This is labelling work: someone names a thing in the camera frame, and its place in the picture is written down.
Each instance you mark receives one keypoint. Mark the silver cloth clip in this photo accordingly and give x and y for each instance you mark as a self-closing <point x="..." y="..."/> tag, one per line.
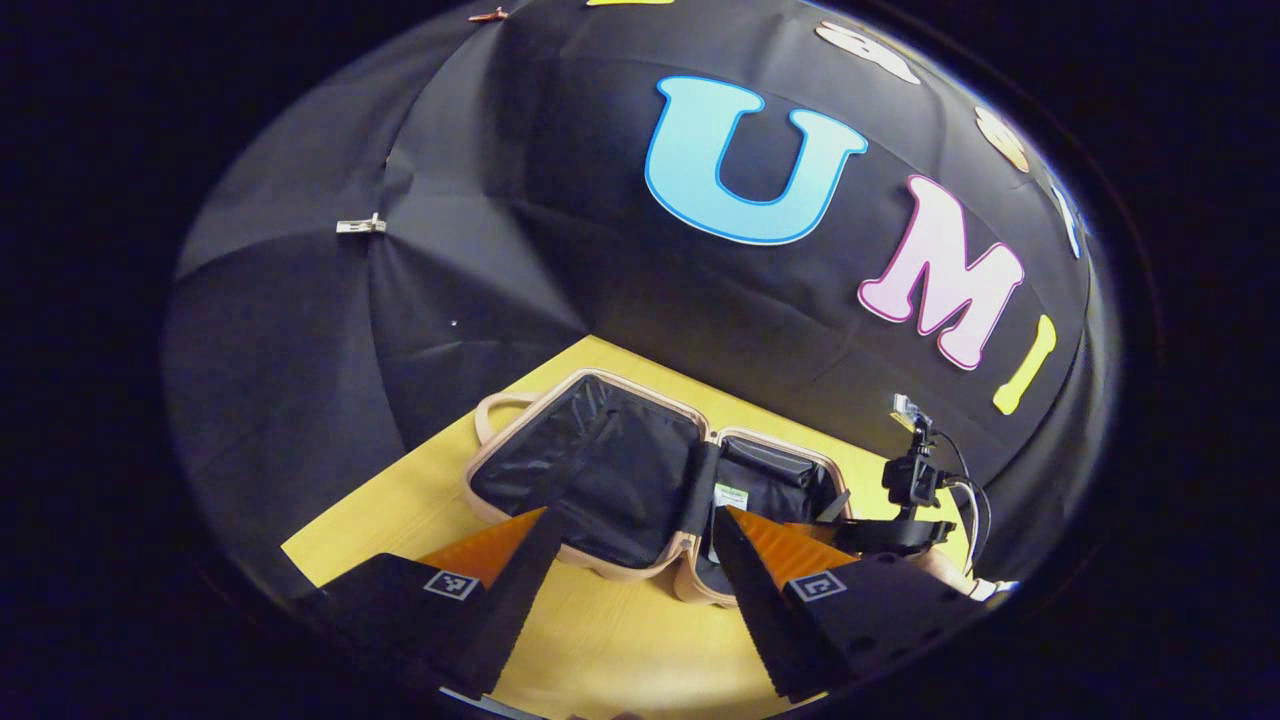
<point x="361" y="225"/>

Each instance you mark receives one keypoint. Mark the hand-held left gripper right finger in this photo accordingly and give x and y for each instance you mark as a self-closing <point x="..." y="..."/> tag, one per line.
<point x="752" y="590"/>

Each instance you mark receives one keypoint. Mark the beige hard-shell suitcase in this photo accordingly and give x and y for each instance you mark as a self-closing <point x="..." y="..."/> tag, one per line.
<point x="600" y="470"/>

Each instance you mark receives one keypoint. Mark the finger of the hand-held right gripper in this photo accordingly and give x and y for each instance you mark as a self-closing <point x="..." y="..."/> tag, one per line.
<point x="890" y="537"/>

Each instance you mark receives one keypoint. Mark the copper cloth clip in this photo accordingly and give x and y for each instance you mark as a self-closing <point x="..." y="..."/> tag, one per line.
<point x="489" y="14"/>

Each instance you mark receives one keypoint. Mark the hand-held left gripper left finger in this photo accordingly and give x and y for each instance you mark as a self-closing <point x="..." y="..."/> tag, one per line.
<point x="515" y="590"/>

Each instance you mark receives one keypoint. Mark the black backdrop cloth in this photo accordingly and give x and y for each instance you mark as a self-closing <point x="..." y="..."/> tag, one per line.
<point x="480" y="270"/>

